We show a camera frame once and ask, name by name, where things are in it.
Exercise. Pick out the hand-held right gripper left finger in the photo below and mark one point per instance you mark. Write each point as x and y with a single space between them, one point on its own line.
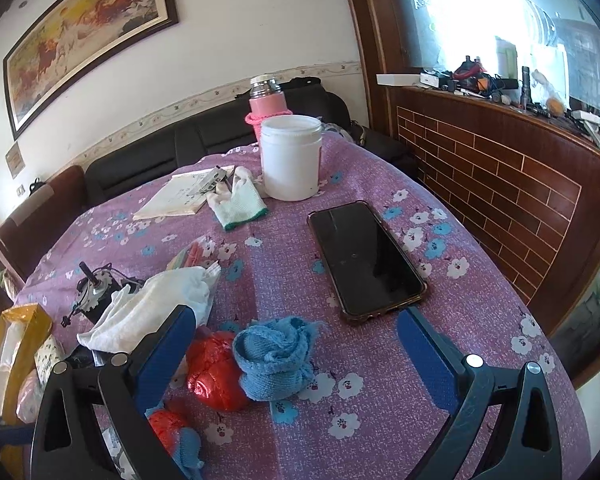
162 355

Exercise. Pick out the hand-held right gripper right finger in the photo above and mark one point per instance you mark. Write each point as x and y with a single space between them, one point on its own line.
425 355

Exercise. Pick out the white towel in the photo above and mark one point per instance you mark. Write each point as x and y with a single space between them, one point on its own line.
145 305

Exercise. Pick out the large red plastic bag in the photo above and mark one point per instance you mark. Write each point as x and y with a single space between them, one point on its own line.
215 375

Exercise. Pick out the small red plastic bag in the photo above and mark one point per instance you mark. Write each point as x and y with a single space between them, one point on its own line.
165 427

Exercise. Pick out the small blue knitted cloth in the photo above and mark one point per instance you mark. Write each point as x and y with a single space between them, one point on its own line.
187 452

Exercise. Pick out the large blue knitted cloth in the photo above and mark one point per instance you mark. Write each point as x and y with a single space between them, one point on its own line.
275 360

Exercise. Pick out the yellow cardboard box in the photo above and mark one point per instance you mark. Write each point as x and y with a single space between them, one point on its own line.
25 317

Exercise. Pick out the black electric motor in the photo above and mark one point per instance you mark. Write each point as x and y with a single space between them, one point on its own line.
92 300

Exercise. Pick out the black smartphone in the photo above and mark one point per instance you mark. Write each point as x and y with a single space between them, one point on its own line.
370 260

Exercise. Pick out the patterned white cloth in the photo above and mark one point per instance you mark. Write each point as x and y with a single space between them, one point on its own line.
47 355

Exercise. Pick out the peach tissue pack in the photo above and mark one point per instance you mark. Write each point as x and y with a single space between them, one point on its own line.
29 395

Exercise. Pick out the purple floral tablecloth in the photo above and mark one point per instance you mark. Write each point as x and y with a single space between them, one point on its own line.
290 270

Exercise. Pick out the paper notebook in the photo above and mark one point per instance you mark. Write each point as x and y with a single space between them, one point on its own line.
175 195

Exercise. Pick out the white work glove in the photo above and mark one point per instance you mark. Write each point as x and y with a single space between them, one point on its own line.
235 205

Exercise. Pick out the grey blister strip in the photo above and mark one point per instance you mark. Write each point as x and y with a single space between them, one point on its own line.
211 180

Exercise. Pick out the wooden brick-pattern window panel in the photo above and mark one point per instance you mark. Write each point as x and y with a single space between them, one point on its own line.
480 175

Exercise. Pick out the brown armchair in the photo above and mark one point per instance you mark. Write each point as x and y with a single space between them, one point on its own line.
40 210

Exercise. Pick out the black sofa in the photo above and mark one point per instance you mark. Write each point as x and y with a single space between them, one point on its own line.
145 155

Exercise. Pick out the black bag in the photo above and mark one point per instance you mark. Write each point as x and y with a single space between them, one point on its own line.
37 186
305 82

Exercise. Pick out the white plastic jar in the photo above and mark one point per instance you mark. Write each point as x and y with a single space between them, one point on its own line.
290 160

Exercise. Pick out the pink thermos bottle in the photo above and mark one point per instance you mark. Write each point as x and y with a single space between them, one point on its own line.
266 105

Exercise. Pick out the flat white box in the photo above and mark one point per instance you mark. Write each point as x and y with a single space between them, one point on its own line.
399 79

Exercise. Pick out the pile of tools and clutter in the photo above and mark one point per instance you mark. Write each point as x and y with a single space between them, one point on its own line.
480 82

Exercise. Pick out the black flashlight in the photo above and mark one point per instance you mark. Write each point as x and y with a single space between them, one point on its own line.
525 85

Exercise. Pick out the framed horse painting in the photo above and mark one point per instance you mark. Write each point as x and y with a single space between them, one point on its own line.
80 25

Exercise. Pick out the small wall plaque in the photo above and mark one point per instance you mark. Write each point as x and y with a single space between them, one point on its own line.
15 160

